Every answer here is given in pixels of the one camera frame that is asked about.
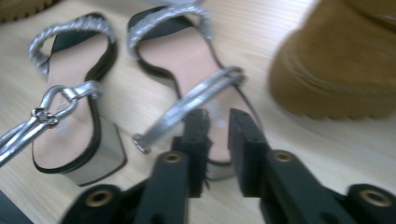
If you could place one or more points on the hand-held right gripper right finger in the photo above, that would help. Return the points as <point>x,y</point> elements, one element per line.
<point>249,155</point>

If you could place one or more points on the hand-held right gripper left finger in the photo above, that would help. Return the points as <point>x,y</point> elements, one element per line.
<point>193,155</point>

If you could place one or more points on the tan suede boot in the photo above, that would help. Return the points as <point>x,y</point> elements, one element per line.
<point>21,9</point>
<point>336,62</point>

